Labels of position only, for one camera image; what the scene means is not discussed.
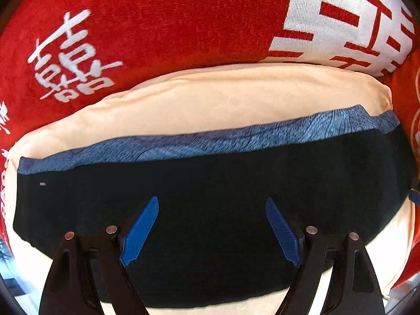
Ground black pants with blue waistband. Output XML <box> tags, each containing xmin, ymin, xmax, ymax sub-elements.
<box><xmin>12</xmin><ymin>105</ymin><xmax>417</xmax><ymax>309</ymax></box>

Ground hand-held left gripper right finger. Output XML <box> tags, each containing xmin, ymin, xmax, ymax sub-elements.
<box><xmin>265</xmin><ymin>197</ymin><xmax>385</xmax><ymax>315</ymax></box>

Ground cream pillow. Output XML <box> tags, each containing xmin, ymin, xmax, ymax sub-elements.
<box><xmin>5</xmin><ymin>62</ymin><xmax>414</xmax><ymax>315</ymax></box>

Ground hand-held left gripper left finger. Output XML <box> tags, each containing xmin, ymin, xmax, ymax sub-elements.
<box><xmin>39</xmin><ymin>196</ymin><xmax>160</xmax><ymax>315</ymax></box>

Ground red printed blanket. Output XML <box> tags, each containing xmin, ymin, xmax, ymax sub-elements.
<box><xmin>0</xmin><ymin>0</ymin><xmax>416</xmax><ymax>260</ymax></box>

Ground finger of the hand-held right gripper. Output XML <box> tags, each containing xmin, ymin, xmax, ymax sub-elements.
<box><xmin>408</xmin><ymin>177</ymin><xmax>420</xmax><ymax>204</ymax></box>

